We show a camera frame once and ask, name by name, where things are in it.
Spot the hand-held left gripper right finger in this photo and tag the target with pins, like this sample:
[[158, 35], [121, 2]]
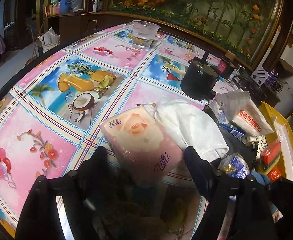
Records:
[[195, 165]]

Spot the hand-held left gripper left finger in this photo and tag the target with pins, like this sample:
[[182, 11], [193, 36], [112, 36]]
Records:
[[100, 165]]

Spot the orange mesh bag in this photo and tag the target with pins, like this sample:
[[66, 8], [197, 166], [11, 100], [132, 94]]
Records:
[[274, 174]]

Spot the pink tissue pack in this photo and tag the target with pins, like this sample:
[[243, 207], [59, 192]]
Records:
[[141, 140]]

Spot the bagged colourful sponges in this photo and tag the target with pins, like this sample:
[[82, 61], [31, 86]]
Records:
[[269, 155]]

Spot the yellow cardboard box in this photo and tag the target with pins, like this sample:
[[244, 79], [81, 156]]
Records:
[[274, 115]]

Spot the white cloth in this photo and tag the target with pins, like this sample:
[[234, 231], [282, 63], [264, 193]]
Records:
[[194, 127]]

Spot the blue and white packet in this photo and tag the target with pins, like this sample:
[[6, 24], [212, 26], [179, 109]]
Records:
[[234, 166]]

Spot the blue carton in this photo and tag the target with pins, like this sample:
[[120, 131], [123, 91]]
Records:
[[234, 130]]

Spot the white printed plastic bag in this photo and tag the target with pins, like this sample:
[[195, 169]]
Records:
[[249, 115]]

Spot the black gear motor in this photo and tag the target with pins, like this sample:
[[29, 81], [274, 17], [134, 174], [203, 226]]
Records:
[[196, 80]]

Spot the black device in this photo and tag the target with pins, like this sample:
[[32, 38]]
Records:
[[249, 86]]

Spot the black motor with pink label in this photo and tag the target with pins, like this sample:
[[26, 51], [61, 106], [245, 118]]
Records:
[[222, 66]]

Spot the grey phone stand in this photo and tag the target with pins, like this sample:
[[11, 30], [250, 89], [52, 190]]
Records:
[[260, 76]]

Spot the purple spray can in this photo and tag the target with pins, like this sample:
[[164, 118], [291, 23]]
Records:
[[270, 78], [276, 78]]

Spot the white bucket with papers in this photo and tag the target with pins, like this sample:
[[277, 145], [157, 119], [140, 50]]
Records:
[[50, 41]]

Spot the clear plastic cup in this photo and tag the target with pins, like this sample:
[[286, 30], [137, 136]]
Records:
[[144, 36]]

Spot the wooden sideboard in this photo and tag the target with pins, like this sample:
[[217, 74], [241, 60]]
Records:
[[71, 23]]

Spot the glass flower display case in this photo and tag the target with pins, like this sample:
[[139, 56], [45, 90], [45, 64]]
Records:
[[199, 10]]

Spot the white bottle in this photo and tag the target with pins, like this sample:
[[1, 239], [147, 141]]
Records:
[[95, 5]]

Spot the pink striped box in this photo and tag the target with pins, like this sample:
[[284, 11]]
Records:
[[52, 10]]

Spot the green snack packet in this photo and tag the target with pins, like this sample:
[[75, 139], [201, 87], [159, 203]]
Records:
[[52, 0]]

